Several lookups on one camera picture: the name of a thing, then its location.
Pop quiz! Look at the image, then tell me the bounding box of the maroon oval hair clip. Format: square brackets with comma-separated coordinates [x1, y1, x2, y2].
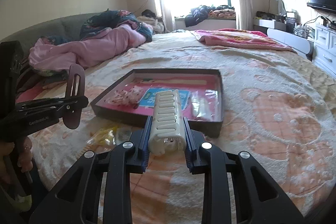
[63, 64, 88, 130]

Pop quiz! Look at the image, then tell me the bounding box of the left hand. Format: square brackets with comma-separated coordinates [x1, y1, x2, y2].
[1, 136, 33, 184]

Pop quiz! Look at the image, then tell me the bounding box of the clear plastic bag in tray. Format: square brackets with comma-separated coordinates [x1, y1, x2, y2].
[190, 89, 218, 122]

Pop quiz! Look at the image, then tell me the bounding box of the blue booklet in tray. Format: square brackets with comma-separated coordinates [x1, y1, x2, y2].
[138, 88, 191, 110]

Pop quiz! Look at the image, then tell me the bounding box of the dark shallow cardboard box tray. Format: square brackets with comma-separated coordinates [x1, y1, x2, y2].
[91, 68, 224, 138]

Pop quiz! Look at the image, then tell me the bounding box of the pink quilt bundle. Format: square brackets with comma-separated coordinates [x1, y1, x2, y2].
[29, 24, 150, 75]

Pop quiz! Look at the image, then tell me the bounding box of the grey green headboard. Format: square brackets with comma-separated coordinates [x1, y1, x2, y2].
[1, 12, 99, 58]

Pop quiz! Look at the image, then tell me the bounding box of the red pink folded blanket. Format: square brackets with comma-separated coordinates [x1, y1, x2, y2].
[191, 28, 294, 52]

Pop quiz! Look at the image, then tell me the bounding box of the dark clothes pile on sill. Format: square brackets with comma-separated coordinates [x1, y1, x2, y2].
[184, 5, 236, 27]

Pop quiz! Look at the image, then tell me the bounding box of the dark floral duvet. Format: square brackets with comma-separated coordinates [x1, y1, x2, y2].
[80, 10, 153, 42]

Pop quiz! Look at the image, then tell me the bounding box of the white low desk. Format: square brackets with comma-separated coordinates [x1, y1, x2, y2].
[253, 18, 313, 61]

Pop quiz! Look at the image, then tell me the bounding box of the white drawer cabinet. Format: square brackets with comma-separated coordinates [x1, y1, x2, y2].
[313, 24, 336, 78]

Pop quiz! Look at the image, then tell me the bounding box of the yellow ring hair tie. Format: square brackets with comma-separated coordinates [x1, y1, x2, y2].
[86, 123, 124, 146]

